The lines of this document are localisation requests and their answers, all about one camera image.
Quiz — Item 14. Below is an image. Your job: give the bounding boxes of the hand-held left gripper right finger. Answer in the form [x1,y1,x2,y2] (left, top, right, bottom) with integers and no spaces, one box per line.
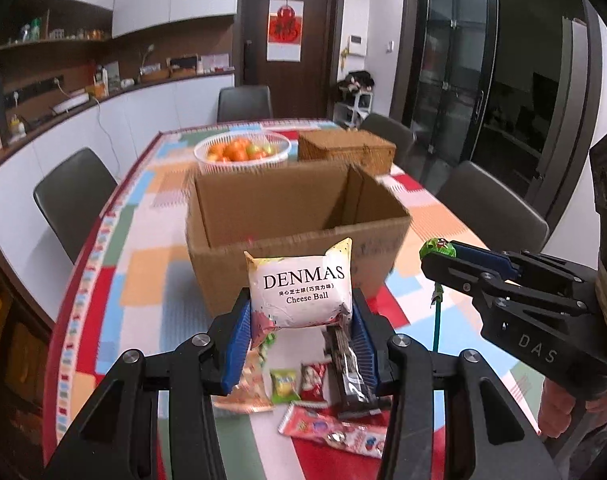
[351,293,564,480]

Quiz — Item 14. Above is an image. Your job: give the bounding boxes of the white shoe rack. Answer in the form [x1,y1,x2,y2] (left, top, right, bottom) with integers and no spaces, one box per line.
[333,91,375,129]

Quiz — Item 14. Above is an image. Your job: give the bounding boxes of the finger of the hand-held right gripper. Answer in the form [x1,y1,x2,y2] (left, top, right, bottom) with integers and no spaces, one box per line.
[420,252,592,314]
[452,241,598,302]

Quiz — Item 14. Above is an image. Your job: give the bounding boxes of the red pink lollipop packet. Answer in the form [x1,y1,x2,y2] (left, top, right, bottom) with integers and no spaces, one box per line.
[278,403,387,459]

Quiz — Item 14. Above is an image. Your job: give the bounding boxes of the dark brown door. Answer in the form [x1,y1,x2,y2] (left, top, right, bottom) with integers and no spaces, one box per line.
[238,0,345,122]

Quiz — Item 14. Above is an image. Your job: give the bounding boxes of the white power strip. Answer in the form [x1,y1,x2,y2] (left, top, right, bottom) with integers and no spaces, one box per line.
[50,93,89,114]

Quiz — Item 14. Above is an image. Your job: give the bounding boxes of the small red snack packet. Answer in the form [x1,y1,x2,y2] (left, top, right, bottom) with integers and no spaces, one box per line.
[300,362,329,402]

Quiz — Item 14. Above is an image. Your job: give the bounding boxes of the brown cardboard box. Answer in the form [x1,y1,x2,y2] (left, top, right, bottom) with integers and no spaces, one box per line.
[186,162,413,317]

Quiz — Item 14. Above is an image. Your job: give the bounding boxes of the brown wicker box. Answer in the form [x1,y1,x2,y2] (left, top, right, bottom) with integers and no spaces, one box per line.
[298,129,397,175]

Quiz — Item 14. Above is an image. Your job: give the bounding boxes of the pile of orange fruits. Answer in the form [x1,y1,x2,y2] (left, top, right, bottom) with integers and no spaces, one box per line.
[206,140,277,163]

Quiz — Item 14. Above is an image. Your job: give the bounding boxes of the grey dining chair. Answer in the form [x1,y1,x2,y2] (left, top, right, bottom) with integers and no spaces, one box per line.
[435,161,551,256]
[358,112,417,171]
[217,86,274,124]
[33,147,119,264]

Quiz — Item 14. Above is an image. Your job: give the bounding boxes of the dark chocolate bar packet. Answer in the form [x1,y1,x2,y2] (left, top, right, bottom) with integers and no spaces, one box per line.
[322,327,382,419]

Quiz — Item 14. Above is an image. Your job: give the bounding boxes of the white plastic fruit basket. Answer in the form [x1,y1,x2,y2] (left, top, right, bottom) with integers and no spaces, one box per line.
[194,131,292,170]

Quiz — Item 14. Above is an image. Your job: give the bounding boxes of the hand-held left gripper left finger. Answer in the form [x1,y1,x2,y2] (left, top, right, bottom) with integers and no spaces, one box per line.
[44,290,255,480]

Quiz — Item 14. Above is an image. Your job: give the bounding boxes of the red wall calendar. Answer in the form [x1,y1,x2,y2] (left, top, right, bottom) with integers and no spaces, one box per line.
[267,0,305,63]

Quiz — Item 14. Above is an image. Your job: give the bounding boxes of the dark glass cabinet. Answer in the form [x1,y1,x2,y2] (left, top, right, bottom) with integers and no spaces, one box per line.
[410,0,500,182]

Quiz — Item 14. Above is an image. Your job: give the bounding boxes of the orange white snack packet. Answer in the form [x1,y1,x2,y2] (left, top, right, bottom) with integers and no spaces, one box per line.
[211,344,275,414]

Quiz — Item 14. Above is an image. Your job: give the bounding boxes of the person's right hand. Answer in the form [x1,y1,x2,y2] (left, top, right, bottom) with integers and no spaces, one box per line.
[537,375,592,442]

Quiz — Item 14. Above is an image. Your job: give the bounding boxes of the white lower cabinets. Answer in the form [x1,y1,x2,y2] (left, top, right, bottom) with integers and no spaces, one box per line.
[0,73,236,262]

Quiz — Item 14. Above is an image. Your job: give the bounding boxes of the green lollipop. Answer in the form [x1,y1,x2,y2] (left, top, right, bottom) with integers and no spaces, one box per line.
[419,237,457,359]

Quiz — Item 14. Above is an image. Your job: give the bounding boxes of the black bag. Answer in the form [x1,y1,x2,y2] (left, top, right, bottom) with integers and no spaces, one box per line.
[337,71,376,95]

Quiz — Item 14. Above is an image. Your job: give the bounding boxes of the white puffed snack packet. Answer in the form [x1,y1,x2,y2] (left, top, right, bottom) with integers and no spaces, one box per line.
[244,237,355,352]

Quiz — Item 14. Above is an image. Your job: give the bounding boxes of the small yellow green packet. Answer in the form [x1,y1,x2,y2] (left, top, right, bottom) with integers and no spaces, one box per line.
[270,369,302,404]

